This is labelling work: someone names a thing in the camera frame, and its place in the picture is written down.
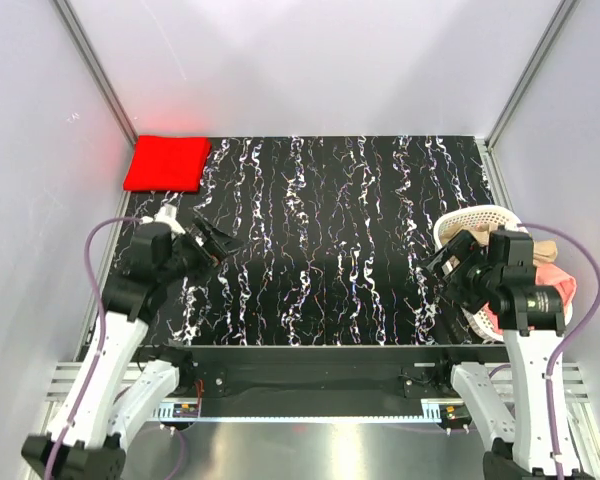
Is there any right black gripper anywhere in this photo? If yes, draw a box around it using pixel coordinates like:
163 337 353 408
418 228 500 314

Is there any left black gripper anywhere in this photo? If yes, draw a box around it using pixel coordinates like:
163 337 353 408
160 215 245 287

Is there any beige t shirt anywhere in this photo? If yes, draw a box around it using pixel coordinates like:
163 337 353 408
439 223 558 266

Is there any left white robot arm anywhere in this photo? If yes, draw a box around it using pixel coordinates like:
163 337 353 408
21 205 244 479

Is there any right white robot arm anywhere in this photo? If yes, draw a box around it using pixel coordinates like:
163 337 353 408
424 227 590 479

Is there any white plastic laundry basket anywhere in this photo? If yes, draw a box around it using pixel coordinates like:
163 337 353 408
433 204 575 345

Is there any folded red t shirt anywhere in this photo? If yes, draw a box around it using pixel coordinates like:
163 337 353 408
123 135 211 193

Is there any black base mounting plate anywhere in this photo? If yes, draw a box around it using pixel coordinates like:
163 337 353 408
132 344 508 399

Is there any pink t shirt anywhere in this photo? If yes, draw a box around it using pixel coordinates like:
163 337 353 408
469 263 577 341

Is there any right electronics board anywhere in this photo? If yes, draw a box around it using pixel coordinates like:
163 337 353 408
441 404 472 424

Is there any electronics board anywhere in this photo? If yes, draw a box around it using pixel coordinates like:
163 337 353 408
173 403 200 418
441 404 472 424

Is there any left electronics board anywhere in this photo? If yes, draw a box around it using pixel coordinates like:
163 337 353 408
173 403 200 418

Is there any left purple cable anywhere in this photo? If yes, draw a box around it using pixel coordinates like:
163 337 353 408
44 216 146 480

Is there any left aluminium corner post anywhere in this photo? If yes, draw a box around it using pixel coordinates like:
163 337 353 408
50 0 138 146

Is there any aluminium corner post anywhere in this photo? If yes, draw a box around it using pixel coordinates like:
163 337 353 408
50 0 138 146
484 0 580 152

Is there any right aluminium corner post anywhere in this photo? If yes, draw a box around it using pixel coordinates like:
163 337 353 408
484 0 580 152

